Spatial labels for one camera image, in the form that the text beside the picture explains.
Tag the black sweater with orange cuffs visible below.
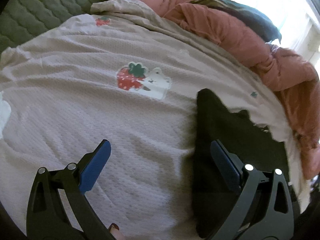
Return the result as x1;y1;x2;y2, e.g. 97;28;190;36
192;89;300;239

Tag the person's left hand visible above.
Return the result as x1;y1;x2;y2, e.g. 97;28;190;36
109;223;125;240

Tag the pink puffy duvet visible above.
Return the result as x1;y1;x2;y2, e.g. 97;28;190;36
143;0;319;179

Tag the pink strawberry print bedsheet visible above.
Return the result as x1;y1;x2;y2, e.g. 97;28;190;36
1;0;310;239

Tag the dark multicolour striped cloth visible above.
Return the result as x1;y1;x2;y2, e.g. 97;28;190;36
190;0;283;43

